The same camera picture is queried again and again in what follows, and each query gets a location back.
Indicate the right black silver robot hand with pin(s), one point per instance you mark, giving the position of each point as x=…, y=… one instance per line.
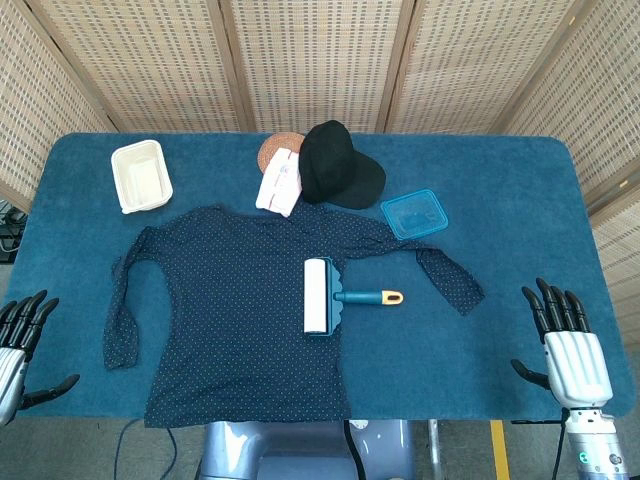
x=575, y=360

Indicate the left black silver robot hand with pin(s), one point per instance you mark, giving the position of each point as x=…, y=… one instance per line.
x=17, y=320

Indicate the teal white lint roller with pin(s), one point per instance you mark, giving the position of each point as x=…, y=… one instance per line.
x=315, y=295

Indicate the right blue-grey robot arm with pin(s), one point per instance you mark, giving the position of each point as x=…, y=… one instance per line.
x=595, y=445

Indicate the metal table leg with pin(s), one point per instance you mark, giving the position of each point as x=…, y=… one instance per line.
x=434, y=450

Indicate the blue carpet table cover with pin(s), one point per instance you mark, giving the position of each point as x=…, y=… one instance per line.
x=500, y=200

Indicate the cream plastic food container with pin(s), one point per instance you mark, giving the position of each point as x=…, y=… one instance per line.
x=142, y=175

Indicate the navy polka dot shirt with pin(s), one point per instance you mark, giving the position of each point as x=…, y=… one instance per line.
x=225, y=300

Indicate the blue translucent container lid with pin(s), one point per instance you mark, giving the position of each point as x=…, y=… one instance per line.
x=414, y=214

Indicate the blue-grey robot torso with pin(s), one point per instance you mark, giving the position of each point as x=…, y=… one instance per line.
x=300, y=450

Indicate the white pink tissue pack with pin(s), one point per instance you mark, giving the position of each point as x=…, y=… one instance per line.
x=277, y=187

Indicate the black baseball cap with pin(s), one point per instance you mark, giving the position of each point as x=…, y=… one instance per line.
x=335, y=170

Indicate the round woven brown coaster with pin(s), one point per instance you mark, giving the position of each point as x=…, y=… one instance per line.
x=272, y=147

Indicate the bamboo folding screen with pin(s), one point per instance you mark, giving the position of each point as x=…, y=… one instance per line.
x=320, y=60

